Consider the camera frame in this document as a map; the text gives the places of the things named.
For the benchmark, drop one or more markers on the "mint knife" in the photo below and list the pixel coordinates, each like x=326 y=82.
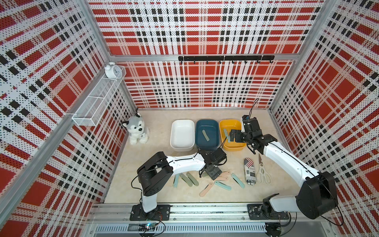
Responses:
x=227 y=135
x=238 y=181
x=222 y=185
x=176 y=180

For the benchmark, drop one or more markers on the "white storage box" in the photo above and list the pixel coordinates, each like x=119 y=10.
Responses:
x=182 y=138

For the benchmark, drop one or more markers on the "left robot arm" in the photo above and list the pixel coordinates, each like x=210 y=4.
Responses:
x=155 y=172

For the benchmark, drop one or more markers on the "olive knife left two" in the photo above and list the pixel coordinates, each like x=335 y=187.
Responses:
x=192 y=179

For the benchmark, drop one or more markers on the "black wall hook rail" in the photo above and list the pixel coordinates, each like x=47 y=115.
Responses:
x=257 y=58

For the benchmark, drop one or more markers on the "dark teal storage box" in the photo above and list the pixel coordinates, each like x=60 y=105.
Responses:
x=212 y=129

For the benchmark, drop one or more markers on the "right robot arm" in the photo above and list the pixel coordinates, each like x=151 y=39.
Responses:
x=318 y=192

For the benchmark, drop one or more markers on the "pink knife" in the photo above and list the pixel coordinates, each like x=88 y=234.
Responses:
x=222 y=178
x=225 y=173
x=206 y=189

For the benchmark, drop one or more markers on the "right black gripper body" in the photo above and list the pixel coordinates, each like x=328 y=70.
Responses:
x=246 y=138

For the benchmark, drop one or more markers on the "green circuit board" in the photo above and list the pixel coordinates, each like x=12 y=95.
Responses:
x=141 y=227

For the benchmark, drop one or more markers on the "olive knife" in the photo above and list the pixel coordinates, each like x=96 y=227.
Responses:
x=205 y=135

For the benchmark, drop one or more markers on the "olive knife left one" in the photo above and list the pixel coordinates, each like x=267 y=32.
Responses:
x=186 y=180

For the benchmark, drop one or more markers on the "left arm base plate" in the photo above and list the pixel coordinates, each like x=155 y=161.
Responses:
x=161 y=213

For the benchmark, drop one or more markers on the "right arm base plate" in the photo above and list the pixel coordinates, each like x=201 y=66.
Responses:
x=262 y=211

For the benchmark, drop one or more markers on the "white wire mesh shelf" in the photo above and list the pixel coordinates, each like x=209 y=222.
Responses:
x=94 y=106

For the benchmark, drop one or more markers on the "yellow storage box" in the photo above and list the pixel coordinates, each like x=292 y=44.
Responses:
x=228 y=125

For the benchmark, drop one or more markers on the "white kitchen scissors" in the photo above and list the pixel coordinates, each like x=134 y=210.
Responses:
x=262 y=176

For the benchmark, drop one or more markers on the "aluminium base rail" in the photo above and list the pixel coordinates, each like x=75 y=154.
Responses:
x=119 y=213

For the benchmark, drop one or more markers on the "husky plush toy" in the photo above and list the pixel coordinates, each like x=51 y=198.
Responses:
x=138 y=132

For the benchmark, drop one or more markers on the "white alarm clock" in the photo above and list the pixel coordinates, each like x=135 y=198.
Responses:
x=113 y=71

